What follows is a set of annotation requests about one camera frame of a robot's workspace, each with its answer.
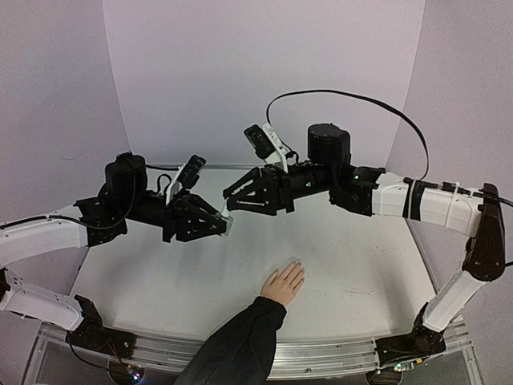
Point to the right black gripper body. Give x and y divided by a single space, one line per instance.
278 188

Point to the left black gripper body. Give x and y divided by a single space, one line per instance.
173 212

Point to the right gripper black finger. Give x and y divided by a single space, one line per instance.
246 186
260 201

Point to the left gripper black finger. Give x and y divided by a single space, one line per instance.
195 226
198 208

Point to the white nail polish cap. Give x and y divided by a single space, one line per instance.
224 206

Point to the clear nail polish bottle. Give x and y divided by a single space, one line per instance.
228 222

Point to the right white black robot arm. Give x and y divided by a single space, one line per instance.
473 212

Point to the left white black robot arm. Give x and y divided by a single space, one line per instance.
180 214

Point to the black sleeved forearm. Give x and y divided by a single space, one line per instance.
242 351

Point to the person's bare hand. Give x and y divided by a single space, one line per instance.
283 286

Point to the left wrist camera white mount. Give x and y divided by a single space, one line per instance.
187 176

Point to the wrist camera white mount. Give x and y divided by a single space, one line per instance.
268 146
187 176

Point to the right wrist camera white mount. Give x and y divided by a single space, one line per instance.
268 146

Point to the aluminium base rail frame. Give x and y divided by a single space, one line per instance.
159 360

